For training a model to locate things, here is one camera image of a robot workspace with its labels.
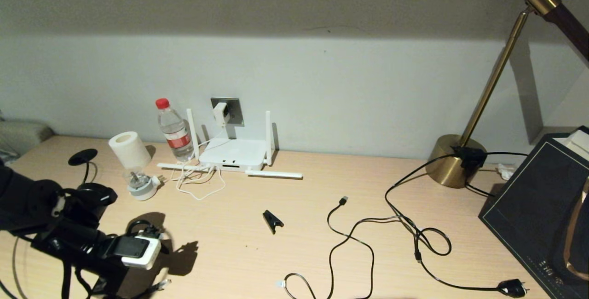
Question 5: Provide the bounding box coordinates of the white power adapter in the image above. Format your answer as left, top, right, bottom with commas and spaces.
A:
213, 102, 231, 127

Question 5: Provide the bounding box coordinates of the white router with antennas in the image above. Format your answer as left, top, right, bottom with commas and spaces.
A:
156, 109, 303, 180

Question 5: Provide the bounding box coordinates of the black desk grommet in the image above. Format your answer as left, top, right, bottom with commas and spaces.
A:
68, 149, 98, 167

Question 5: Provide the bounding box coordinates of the black clip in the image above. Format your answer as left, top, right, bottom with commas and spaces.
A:
262, 210, 284, 235

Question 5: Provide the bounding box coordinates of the clear bottle red cap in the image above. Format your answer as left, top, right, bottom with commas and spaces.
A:
155, 98, 196, 162

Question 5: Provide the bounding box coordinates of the grey cushion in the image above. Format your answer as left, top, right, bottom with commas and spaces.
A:
0, 115, 55, 171

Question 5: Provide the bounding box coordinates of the brass desk lamp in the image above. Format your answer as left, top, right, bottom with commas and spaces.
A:
426, 0, 589, 188

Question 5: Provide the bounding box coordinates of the black block on lamp base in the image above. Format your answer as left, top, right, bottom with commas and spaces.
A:
453, 146, 487, 171

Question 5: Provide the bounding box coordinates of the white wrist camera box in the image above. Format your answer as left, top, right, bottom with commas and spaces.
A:
102, 234, 162, 270

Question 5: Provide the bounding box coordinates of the black cable through grommet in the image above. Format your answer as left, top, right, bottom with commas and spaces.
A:
0, 163, 92, 299

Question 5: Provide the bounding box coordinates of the grey wall socket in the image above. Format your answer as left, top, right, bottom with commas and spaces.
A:
210, 98, 243, 126

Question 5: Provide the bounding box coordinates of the black USB cable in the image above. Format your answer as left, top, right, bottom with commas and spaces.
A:
276, 196, 375, 299

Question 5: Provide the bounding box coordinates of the black lamp power cord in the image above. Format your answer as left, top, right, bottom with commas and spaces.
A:
385, 151, 529, 299

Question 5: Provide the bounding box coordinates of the black bag gold handle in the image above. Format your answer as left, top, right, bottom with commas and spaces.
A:
479, 126, 589, 299

